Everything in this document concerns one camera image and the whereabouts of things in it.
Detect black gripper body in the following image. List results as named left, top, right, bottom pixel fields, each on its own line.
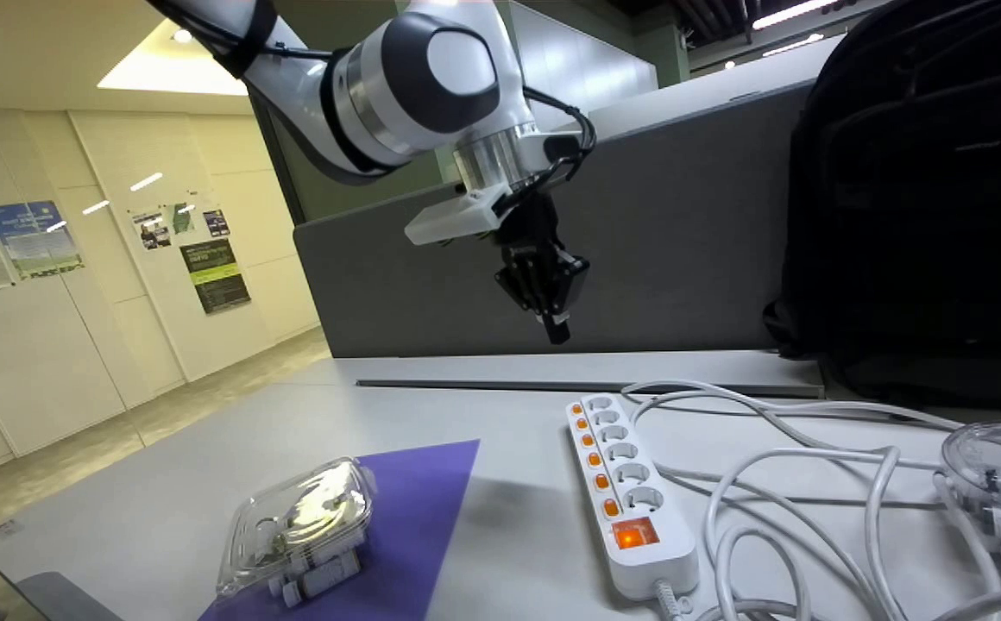
left=492, top=187, right=593, bottom=321

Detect grey partition panel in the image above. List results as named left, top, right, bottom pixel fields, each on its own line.
left=290, top=33, right=842, bottom=363

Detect white power strip orange switches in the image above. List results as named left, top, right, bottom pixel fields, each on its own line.
left=563, top=391, right=704, bottom=602

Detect clear plastic container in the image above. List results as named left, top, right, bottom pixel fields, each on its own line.
left=214, top=451, right=380, bottom=612

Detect black backpack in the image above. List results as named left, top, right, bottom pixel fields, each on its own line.
left=758, top=0, right=1001, bottom=414

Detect ceiling light panel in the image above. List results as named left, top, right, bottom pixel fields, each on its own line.
left=92, top=18, right=252, bottom=103

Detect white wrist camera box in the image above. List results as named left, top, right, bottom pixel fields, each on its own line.
left=399, top=187, right=528, bottom=253

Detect white cable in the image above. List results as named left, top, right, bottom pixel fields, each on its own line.
left=616, top=376, right=961, bottom=621
left=700, top=445, right=1001, bottom=621

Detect white power strip cord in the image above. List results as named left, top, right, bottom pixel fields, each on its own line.
left=647, top=581, right=704, bottom=621

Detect black green wall poster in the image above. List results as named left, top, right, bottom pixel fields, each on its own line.
left=176, top=236, right=255, bottom=317

